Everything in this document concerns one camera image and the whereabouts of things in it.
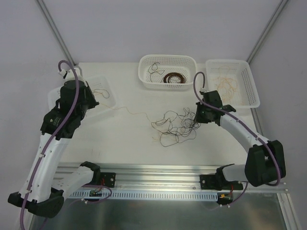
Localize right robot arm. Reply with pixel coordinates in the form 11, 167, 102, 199
194, 91, 286, 189

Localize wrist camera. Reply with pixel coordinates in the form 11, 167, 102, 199
200, 88, 209, 94
58, 66, 84, 82

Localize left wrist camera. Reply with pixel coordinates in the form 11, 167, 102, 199
58, 66, 84, 82

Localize dark brown thin cable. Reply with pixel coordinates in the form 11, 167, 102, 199
147, 62, 165, 83

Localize yellow and black cables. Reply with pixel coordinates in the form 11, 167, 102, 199
151, 107, 201, 147

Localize aluminium frame post left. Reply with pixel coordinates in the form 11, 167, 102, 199
35, 0, 76, 65

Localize aluminium frame post right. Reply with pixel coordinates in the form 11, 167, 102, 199
246, 0, 291, 64

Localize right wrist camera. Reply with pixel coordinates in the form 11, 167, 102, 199
200, 88, 209, 94

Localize aluminium mounting rail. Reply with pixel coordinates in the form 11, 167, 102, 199
54, 163, 289, 193

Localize aluminium frame post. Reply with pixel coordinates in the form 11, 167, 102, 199
35, 0, 76, 65
246, 0, 291, 64

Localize white perforated basket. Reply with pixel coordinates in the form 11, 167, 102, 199
138, 54, 197, 91
44, 75, 116, 126
205, 59, 260, 109

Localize white perforated basket middle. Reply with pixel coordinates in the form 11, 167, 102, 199
138, 54, 197, 91

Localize white perforated basket right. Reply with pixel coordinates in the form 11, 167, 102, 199
205, 59, 260, 109

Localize dark loose cable left basket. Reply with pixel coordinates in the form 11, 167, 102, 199
93, 89, 110, 99

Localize white perforated basket left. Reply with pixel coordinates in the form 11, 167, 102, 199
44, 75, 116, 126

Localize yellow thin cable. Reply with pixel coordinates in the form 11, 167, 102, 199
95, 105, 154, 125
211, 69, 231, 104
215, 66, 247, 106

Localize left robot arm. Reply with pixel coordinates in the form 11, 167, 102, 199
8, 80, 101, 218

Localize white slotted cable duct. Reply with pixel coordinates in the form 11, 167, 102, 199
70, 189, 218, 202

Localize brown coiled cable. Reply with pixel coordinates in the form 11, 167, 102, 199
163, 73, 187, 84

